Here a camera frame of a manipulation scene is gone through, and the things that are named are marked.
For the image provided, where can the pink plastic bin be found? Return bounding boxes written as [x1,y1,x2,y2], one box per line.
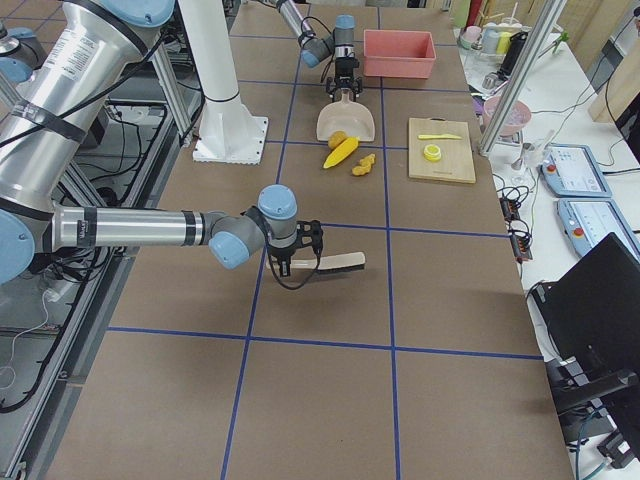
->
[363,29,436,79]

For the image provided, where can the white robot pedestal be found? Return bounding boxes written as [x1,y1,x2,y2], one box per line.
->
[178,0,268,165]

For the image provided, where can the yellow toy corn cob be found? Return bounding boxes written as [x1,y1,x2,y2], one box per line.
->
[323,137,359,169]

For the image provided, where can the blue teach pendant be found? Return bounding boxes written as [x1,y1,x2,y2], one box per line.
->
[540,143,612,198]
[556,198,639,259]

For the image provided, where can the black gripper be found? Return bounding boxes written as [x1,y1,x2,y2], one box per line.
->
[325,57,362,99]
[267,245,297,277]

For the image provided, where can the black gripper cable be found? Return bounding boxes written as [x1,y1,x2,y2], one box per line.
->
[267,219,324,291]

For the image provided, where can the lower blue teach pendant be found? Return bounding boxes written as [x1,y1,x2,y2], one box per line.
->
[556,198,639,259]

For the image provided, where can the yellow plastic knife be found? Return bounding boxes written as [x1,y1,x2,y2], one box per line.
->
[417,133,462,141]

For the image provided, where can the beige plastic dustpan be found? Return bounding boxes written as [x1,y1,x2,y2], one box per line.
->
[316,89,375,142]

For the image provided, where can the beige hand brush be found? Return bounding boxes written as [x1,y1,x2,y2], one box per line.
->
[290,252,366,274]

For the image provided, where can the wooden cutting board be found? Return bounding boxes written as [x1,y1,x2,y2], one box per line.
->
[408,118,476,184]

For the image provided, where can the pink bowl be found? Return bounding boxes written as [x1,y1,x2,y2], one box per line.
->
[482,95,532,136]

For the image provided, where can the tan toy ginger root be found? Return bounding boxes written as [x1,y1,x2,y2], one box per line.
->
[351,154,376,177]

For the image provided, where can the upper blue teach pendant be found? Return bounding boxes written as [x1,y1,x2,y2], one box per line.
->
[540,143,612,198]

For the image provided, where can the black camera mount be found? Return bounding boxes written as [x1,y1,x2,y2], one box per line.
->
[295,220,324,257]

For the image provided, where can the yellow lemon slices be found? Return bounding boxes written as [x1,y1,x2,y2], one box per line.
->
[422,144,442,162]

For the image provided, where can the brown toy potato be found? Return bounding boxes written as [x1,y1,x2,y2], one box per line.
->
[327,130,348,150]

